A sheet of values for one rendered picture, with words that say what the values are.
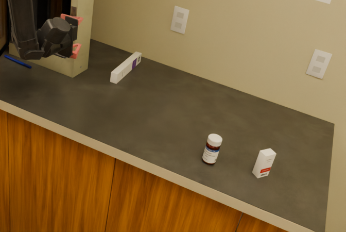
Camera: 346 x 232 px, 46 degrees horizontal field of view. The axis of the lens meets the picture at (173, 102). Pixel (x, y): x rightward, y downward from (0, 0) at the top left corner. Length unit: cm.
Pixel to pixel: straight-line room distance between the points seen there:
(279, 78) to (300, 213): 72
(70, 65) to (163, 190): 64
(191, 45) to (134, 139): 67
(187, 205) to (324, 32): 88
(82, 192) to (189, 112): 50
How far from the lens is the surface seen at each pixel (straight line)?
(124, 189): 145
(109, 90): 163
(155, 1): 190
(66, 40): 134
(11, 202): 187
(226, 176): 132
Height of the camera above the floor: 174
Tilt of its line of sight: 30 degrees down
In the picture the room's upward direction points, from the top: 12 degrees clockwise
